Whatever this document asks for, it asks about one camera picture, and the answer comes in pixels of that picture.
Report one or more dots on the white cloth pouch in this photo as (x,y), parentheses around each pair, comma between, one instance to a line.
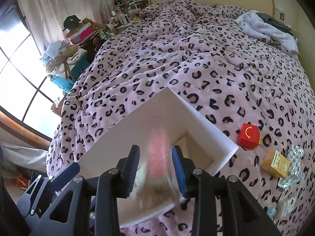
(140,184)

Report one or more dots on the small red paper box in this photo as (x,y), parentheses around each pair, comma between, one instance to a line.
(247,137)

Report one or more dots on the light blue packet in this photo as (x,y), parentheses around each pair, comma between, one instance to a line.
(270,212)

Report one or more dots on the dark teal box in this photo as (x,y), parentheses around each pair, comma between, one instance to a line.
(82,67)

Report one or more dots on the white wall socket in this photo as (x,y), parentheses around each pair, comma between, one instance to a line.
(280,12)

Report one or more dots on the pink storage box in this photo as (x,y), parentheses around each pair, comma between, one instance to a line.
(82,35)

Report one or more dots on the pink leopard print blanket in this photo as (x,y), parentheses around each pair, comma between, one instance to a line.
(196,66)

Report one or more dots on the folded pale lilac clothes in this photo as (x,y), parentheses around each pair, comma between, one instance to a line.
(260,30)

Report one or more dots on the dark folded clothing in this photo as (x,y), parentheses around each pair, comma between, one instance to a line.
(278,22)

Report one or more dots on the white plastic bag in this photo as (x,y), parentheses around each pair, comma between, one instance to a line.
(22,156)

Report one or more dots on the brown plush toy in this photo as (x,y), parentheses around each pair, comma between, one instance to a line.
(92,22)
(67,52)

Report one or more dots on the large pale pink cardboard box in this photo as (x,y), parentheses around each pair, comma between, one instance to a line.
(147,118)

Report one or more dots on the shelf with cosmetics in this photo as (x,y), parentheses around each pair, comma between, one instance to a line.
(128,5)

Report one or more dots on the red packet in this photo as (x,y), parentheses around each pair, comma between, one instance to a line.
(21,182)

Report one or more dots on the light blue crumpled cloth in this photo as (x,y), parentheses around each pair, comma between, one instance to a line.
(51,51)

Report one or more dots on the yellow carton box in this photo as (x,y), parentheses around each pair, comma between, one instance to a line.
(274,164)

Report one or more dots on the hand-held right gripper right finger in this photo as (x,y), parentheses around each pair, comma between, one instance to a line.
(179,174)

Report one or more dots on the black baseball cap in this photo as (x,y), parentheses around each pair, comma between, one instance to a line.
(71,21)

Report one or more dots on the window with wooden frame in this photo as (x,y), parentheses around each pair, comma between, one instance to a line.
(22,83)

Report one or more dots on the beige handheld device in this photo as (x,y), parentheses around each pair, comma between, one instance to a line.
(285,207)

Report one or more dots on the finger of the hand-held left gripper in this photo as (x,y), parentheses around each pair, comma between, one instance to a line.
(65,175)

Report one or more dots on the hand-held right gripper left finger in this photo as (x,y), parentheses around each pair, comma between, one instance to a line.
(134,172)

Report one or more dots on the crumpled checkered foil wrapper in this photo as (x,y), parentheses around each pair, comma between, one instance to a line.
(294,169)

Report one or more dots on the sheer white curtain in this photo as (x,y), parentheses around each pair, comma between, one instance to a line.
(61,0)

